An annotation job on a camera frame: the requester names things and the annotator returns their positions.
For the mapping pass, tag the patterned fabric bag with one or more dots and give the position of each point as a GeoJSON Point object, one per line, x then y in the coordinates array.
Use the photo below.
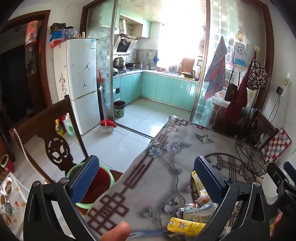
{"type": "Point", "coordinates": [256, 75]}

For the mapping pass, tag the carved wooden chair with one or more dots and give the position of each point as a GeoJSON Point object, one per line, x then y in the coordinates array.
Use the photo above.
{"type": "Point", "coordinates": [37, 129]}

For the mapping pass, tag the white cup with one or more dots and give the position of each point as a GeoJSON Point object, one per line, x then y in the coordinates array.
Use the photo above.
{"type": "Point", "coordinates": [270, 187]}

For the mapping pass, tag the yellow and red toy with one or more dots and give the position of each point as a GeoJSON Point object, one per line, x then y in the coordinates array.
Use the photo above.
{"type": "Point", "coordinates": [59, 127]}

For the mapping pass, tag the black wok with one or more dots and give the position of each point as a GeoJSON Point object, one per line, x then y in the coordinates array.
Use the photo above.
{"type": "Point", "coordinates": [130, 64]}

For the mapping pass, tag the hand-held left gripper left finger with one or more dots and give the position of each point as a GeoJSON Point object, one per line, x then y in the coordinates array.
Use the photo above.
{"type": "Point", "coordinates": [85, 180]}

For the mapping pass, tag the white refrigerator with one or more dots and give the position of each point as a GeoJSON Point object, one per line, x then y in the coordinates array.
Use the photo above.
{"type": "Point", "coordinates": [78, 85]}

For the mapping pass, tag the teal upper kitchen cabinet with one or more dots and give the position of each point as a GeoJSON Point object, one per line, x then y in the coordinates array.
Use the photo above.
{"type": "Point", "coordinates": [145, 27]}

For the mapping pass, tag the clear plastic bag blue print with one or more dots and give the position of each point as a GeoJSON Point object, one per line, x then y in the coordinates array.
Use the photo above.
{"type": "Point", "coordinates": [201, 210]}

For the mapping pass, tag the steel cooking pot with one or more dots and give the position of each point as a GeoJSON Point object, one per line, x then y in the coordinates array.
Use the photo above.
{"type": "Point", "coordinates": [119, 61]}

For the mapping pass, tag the dark green bag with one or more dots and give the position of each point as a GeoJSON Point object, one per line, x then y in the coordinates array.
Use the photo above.
{"type": "Point", "coordinates": [57, 26]}

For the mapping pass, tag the yellow medicine box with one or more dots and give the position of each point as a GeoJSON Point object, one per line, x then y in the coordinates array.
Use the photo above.
{"type": "Point", "coordinates": [197, 183]}

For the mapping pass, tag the steel range hood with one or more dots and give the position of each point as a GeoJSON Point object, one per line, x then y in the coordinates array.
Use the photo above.
{"type": "Point", "coordinates": [124, 44]}

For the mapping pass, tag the plaid hanging cloth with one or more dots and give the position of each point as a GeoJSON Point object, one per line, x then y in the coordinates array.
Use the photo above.
{"type": "Point", "coordinates": [216, 69]}

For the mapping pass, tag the blue hanging cloth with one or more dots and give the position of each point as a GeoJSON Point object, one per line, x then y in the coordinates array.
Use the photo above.
{"type": "Point", "coordinates": [155, 59]}

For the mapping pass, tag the brown cutting board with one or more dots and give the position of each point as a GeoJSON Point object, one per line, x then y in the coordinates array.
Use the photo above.
{"type": "Point", "coordinates": [187, 64]}

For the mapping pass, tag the yellow snack packet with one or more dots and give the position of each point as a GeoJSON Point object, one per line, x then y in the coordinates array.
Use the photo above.
{"type": "Point", "coordinates": [185, 228]}

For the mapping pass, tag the teal lower kitchen cabinets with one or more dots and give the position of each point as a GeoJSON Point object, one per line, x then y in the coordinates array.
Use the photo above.
{"type": "Point", "coordinates": [166, 88]}

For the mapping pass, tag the dark wooden chair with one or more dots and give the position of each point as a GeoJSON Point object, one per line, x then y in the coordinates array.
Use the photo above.
{"type": "Point", "coordinates": [263, 127]}

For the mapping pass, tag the green and black waste bin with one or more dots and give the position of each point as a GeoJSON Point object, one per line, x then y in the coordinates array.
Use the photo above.
{"type": "Point", "coordinates": [119, 110]}

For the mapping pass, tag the white and green wall device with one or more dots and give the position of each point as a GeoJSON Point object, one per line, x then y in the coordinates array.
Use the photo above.
{"type": "Point", "coordinates": [286, 82]}

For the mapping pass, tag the checked seat cushion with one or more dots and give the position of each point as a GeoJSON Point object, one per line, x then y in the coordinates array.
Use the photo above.
{"type": "Point", "coordinates": [276, 144]}

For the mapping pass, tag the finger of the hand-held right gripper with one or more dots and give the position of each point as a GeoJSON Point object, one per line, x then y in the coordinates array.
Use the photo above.
{"type": "Point", "coordinates": [277, 176]}
{"type": "Point", "coordinates": [291, 169]}

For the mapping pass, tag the person's right hand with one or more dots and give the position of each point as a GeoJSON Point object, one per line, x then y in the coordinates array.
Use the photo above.
{"type": "Point", "coordinates": [277, 223]}

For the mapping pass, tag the blue wall calendar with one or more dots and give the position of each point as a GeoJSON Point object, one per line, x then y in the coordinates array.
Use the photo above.
{"type": "Point", "coordinates": [240, 54]}

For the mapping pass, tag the red hanging door decoration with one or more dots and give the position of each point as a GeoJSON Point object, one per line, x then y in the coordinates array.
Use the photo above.
{"type": "Point", "coordinates": [32, 32]}

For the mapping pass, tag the person's left hand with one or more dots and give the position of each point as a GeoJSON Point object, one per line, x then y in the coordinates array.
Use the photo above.
{"type": "Point", "coordinates": [116, 231]}

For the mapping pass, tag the green plastic bottle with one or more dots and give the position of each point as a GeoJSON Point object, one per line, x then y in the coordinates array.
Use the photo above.
{"type": "Point", "coordinates": [70, 129]}

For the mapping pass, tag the frying pan with food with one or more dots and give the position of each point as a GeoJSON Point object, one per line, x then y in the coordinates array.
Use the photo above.
{"type": "Point", "coordinates": [186, 74]}

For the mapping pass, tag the printed food picture cloth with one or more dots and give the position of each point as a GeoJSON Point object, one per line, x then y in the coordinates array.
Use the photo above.
{"type": "Point", "coordinates": [10, 199]}

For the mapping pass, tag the crumpled pinkish wrapper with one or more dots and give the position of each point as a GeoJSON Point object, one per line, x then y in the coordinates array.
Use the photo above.
{"type": "Point", "coordinates": [203, 197]}

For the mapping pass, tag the red saucepan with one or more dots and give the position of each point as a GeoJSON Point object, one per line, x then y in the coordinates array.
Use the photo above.
{"type": "Point", "coordinates": [161, 69]}

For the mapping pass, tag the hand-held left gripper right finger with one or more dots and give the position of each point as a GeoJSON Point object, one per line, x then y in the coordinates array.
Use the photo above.
{"type": "Point", "coordinates": [209, 178]}

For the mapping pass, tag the black wall charger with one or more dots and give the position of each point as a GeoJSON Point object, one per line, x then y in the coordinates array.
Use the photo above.
{"type": "Point", "coordinates": [279, 90]}

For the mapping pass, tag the clear plastic storage box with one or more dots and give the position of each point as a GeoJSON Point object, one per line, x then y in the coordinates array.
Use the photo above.
{"type": "Point", "coordinates": [69, 32]}

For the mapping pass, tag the red broom with dustpan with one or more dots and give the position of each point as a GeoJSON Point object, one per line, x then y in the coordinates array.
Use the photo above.
{"type": "Point", "coordinates": [105, 120]}

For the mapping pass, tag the dark red garment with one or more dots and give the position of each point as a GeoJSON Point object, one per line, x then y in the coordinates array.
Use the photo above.
{"type": "Point", "coordinates": [238, 97]}

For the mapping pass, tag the red cup with green rim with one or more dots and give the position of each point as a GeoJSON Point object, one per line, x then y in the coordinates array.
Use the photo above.
{"type": "Point", "coordinates": [6, 163]}

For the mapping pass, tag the black hanging bag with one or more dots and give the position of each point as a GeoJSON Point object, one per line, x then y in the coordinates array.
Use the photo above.
{"type": "Point", "coordinates": [230, 92]}

